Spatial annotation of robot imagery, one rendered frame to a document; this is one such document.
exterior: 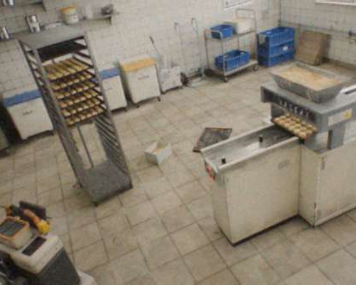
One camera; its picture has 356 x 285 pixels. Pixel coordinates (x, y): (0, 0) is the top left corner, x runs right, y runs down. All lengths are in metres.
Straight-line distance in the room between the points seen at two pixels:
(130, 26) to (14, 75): 2.13
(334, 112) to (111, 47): 4.43
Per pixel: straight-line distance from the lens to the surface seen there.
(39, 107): 5.54
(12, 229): 2.47
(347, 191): 3.12
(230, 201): 2.59
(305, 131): 2.72
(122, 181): 3.77
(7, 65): 6.04
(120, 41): 6.12
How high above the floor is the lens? 2.30
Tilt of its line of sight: 31 degrees down
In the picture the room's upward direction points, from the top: 11 degrees counter-clockwise
